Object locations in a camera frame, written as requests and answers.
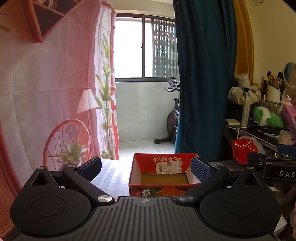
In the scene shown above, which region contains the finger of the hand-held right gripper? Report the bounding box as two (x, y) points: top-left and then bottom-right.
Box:
(247, 151), (296, 166)
(277, 144), (296, 155)

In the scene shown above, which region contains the black desk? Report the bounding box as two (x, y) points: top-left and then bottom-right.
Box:
(225, 125), (281, 151)

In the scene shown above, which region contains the window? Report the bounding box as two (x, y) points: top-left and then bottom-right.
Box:
(114, 12), (180, 82)

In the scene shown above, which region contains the bunch of makeup brushes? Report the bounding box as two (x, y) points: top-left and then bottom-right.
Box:
(262, 70), (286, 93)

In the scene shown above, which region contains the pale cylindrical box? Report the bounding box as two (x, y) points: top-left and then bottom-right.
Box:
(233, 73), (251, 88)

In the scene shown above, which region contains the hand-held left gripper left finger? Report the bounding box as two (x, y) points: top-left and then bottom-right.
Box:
(22, 156), (115, 206)

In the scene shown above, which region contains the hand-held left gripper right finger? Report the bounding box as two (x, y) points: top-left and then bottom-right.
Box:
(178, 157), (270, 207)

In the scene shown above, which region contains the red cardboard box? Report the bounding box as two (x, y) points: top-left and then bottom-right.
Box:
(129, 153), (201, 198)

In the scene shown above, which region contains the yellow curtain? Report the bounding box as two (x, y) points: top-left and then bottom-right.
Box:
(232, 0), (255, 80)

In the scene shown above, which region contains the dark blue curtain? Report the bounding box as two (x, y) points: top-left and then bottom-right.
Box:
(173, 0), (238, 163)

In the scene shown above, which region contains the pink printed backdrop cloth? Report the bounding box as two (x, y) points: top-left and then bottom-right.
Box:
(0, 0), (120, 232)

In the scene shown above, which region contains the green white plush toy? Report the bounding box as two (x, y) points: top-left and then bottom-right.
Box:
(253, 106), (284, 128)

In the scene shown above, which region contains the round table mirror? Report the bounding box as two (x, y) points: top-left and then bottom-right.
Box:
(281, 61), (296, 102)

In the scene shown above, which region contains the pink box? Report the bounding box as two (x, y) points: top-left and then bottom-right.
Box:
(281, 104), (296, 131)

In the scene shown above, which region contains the beige cloth bag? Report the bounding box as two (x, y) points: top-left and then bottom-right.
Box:
(228, 86), (262, 105)

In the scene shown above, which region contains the white brush holder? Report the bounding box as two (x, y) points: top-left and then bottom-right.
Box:
(266, 87), (282, 104)

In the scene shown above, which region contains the clear jar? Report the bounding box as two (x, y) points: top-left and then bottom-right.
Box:
(277, 130), (295, 146)

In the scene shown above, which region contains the red plastic bag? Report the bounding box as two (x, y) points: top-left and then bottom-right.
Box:
(232, 137), (259, 165)

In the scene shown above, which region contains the black exercise bike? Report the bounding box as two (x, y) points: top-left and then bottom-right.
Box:
(154, 77), (182, 145)

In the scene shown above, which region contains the silver spray can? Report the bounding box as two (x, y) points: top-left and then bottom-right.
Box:
(240, 100), (251, 127)

